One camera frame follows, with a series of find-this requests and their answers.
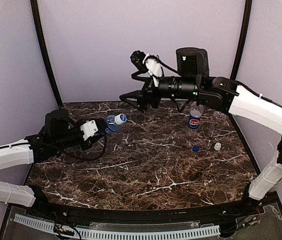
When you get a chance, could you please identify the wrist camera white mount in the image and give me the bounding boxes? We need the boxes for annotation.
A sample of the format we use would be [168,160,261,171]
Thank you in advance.
[79,120,99,141]
[130,50,164,88]

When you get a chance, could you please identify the white flip bottle cap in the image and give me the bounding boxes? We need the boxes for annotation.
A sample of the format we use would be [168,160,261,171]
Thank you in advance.
[213,142,222,151]

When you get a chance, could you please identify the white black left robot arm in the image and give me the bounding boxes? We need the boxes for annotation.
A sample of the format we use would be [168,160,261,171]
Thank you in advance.
[0,109,106,207]

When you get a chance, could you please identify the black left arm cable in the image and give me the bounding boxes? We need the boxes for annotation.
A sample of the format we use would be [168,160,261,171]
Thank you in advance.
[8,134,108,161]

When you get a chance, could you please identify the black frame post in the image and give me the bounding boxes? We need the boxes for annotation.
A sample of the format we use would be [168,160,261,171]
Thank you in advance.
[30,0,63,108]
[230,0,253,80]

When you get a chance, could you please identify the black front table rail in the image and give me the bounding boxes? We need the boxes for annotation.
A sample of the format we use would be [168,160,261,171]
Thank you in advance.
[26,201,259,226]

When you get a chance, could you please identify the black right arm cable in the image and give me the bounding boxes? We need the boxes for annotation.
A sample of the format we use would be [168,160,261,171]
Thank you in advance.
[155,57,197,113]

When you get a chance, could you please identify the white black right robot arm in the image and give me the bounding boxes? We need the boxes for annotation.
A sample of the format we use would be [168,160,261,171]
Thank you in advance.
[119,47,282,202]

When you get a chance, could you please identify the pepsi bottle blue label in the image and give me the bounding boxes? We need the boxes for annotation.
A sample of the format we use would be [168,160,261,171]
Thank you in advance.
[187,102,204,137]

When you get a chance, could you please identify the black left rear frame post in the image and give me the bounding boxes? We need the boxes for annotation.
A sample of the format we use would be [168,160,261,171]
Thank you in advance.
[30,0,63,108]

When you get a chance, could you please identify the small water bottle blue label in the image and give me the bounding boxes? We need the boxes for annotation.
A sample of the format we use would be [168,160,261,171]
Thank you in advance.
[105,113,127,134]

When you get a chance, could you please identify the black right table edge rail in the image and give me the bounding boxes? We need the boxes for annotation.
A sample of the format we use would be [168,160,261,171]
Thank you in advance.
[227,114,261,175]

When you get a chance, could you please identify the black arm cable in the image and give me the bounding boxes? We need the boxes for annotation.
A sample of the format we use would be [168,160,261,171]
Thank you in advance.
[155,57,197,113]
[8,134,108,161]

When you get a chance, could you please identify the black right rear frame post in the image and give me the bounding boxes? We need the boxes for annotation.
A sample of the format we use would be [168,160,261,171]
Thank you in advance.
[230,0,253,80]

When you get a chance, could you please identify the large clear plastic bottle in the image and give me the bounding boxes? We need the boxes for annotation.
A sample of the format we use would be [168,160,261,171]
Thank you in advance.
[209,111,227,138]

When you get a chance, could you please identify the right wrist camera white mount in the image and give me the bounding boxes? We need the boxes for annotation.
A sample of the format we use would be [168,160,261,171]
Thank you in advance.
[130,50,164,88]

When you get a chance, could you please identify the blue pepsi bottle cap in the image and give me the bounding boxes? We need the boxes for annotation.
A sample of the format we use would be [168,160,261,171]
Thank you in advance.
[192,145,199,152]

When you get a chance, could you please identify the white slotted cable duct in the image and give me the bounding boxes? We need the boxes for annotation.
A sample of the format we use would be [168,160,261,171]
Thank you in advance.
[13,213,221,240]

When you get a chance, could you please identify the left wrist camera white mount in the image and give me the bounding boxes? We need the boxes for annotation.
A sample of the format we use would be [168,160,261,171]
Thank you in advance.
[79,120,99,141]

